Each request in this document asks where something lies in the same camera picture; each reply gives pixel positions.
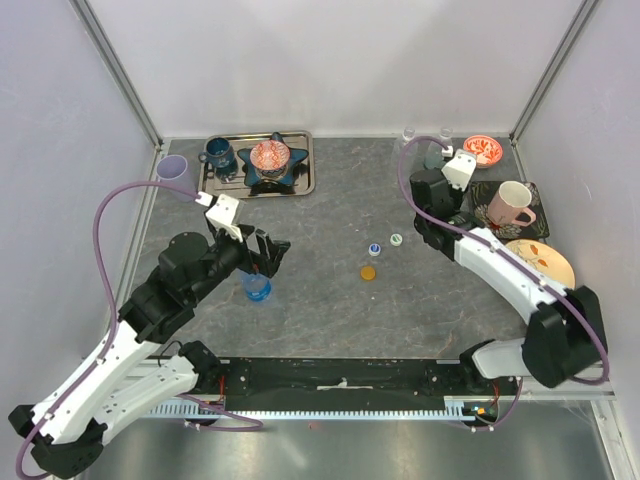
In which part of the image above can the orange bottle cap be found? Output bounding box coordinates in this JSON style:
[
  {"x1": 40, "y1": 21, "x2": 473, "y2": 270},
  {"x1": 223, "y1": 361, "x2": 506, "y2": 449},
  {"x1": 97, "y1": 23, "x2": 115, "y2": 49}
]
[{"x1": 360, "y1": 266, "x2": 376, "y2": 281}]

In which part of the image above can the beige bird plate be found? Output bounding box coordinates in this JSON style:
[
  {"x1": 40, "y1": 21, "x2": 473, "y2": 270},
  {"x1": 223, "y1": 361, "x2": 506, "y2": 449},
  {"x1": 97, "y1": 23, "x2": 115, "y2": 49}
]
[{"x1": 506, "y1": 239, "x2": 576, "y2": 289}]

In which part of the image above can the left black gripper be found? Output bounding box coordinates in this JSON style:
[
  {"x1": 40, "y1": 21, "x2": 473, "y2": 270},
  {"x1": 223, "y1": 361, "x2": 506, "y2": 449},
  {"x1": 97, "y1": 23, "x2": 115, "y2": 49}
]
[{"x1": 190, "y1": 222, "x2": 291, "y2": 303}]

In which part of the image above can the blue pocari bottle cap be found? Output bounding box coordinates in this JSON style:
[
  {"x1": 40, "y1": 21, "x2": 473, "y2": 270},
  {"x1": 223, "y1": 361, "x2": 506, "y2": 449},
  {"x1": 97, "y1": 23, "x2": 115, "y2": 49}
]
[{"x1": 368, "y1": 243, "x2": 381, "y2": 257}]

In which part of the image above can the dark blue mug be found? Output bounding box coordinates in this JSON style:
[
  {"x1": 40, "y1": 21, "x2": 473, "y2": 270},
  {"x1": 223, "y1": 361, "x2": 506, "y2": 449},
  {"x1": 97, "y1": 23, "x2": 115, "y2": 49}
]
[{"x1": 198, "y1": 137, "x2": 237, "y2": 175}]

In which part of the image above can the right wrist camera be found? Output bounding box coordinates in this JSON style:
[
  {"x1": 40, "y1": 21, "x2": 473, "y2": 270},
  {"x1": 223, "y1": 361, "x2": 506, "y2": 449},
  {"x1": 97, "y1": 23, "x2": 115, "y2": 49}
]
[{"x1": 441, "y1": 149, "x2": 477, "y2": 192}]

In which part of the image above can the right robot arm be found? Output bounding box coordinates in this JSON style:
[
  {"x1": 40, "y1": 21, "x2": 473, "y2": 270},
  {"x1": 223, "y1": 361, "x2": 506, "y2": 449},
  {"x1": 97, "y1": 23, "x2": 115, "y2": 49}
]
[{"x1": 398, "y1": 169, "x2": 610, "y2": 394}]

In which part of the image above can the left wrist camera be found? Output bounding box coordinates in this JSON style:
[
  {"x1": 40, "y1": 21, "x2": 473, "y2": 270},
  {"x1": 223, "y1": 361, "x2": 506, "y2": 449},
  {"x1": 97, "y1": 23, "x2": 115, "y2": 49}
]
[{"x1": 195, "y1": 191, "x2": 244, "y2": 243}]

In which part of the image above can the steel tray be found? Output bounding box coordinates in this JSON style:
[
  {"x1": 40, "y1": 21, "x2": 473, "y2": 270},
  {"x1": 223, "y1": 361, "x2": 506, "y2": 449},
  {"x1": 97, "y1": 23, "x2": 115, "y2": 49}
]
[{"x1": 197, "y1": 131, "x2": 315, "y2": 199}]

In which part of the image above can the clear bottle green label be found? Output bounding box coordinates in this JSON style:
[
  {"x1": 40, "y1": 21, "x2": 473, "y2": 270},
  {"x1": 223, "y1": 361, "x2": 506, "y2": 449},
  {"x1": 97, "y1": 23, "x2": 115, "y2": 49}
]
[{"x1": 423, "y1": 127, "x2": 453, "y2": 169}]

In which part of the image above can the clear bottle blue cap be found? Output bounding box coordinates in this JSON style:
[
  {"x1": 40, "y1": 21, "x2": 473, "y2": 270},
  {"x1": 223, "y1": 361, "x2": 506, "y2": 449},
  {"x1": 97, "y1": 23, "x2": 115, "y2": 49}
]
[{"x1": 241, "y1": 272, "x2": 272, "y2": 303}]

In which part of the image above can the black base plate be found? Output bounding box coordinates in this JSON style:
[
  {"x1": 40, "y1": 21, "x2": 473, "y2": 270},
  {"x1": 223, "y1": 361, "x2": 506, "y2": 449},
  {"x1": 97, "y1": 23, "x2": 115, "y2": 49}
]
[{"x1": 188, "y1": 357, "x2": 517, "y2": 410}]

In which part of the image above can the white green bottle cap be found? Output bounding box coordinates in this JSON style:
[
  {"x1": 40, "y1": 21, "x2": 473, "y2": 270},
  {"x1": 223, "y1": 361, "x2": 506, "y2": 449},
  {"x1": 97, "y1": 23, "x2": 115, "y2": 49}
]
[{"x1": 390, "y1": 233, "x2": 403, "y2": 247}]

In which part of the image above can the left aluminium frame post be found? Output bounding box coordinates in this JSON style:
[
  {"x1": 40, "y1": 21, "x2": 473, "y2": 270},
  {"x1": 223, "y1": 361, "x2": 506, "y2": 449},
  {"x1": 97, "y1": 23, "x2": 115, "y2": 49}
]
[{"x1": 69, "y1": 0, "x2": 163, "y2": 150}]

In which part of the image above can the red patterned bowl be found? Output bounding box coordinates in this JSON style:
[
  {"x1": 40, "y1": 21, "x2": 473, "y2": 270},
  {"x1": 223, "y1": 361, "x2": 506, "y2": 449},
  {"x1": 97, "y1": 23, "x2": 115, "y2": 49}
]
[{"x1": 249, "y1": 140, "x2": 290, "y2": 172}]

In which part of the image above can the right aluminium frame post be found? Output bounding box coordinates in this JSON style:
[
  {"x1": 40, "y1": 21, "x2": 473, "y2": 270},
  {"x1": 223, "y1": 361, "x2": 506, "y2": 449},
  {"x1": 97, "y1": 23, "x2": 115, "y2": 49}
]
[{"x1": 509, "y1": 0, "x2": 600, "y2": 147}]

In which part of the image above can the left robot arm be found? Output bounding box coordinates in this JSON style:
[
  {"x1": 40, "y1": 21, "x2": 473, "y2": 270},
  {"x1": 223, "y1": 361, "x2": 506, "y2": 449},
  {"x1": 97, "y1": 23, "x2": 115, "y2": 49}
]
[{"x1": 8, "y1": 225, "x2": 291, "y2": 479}]

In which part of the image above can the lilac plastic cup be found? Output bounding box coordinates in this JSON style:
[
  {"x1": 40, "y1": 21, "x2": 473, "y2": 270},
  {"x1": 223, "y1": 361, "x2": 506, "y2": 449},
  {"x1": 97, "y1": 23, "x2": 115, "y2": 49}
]
[{"x1": 156, "y1": 155, "x2": 197, "y2": 202}]

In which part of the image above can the white slotted cable duct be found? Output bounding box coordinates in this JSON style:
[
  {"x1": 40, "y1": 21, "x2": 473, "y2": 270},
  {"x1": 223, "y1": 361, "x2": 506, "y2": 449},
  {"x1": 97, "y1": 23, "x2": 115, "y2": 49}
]
[{"x1": 143, "y1": 398, "x2": 496, "y2": 421}]

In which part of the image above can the pink mug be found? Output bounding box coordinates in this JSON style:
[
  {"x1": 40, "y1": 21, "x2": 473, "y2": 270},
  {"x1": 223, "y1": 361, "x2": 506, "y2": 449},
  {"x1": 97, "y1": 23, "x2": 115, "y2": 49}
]
[{"x1": 487, "y1": 181, "x2": 537, "y2": 227}]

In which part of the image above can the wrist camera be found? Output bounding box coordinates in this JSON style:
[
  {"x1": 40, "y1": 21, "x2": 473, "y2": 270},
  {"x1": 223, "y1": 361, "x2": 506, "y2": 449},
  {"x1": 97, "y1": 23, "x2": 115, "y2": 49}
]
[
  {"x1": 195, "y1": 191, "x2": 244, "y2": 243},
  {"x1": 441, "y1": 149, "x2": 477, "y2": 192}
]

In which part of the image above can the orange floral small bowl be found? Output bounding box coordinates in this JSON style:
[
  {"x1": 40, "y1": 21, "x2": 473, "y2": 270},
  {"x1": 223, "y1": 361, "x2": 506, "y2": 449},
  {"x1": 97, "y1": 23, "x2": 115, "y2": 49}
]
[{"x1": 463, "y1": 135, "x2": 503, "y2": 169}]

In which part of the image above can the dark floral square plate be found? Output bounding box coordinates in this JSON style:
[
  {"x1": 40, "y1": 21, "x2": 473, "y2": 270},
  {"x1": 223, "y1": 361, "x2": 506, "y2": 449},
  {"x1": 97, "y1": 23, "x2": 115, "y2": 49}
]
[{"x1": 470, "y1": 181, "x2": 550, "y2": 241}]

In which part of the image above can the aluminium frame post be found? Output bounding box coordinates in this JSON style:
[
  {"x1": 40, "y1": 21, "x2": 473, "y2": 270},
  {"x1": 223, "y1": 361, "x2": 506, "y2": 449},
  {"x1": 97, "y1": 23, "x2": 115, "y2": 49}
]
[
  {"x1": 509, "y1": 0, "x2": 600, "y2": 147},
  {"x1": 69, "y1": 0, "x2": 163, "y2": 150}
]

